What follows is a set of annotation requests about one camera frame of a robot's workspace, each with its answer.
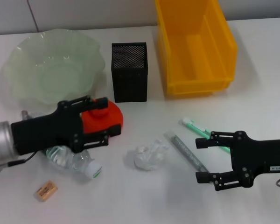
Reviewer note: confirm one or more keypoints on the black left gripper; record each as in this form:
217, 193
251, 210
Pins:
44, 130

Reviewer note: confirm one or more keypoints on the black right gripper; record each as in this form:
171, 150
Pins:
259, 156

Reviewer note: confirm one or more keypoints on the orange toy fruit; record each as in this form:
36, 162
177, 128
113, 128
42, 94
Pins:
107, 119

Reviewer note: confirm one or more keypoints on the clear green-label water bottle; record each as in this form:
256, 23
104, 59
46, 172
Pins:
79, 161

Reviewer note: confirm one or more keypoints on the mint green utility knife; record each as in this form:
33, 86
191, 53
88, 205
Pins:
196, 127

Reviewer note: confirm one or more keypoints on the white paper ball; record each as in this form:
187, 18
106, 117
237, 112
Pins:
149, 156

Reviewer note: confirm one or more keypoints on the small tan eraser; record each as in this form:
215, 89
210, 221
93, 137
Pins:
46, 191

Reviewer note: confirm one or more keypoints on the grey marker pen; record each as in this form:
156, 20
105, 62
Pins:
189, 151

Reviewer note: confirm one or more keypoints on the black mesh pen holder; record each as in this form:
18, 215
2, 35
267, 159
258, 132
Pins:
129, 81

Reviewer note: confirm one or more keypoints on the wavy green glass fruit plate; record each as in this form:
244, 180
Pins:
49, 65

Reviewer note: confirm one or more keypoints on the yellow plastic bin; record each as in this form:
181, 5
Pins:
196, 58

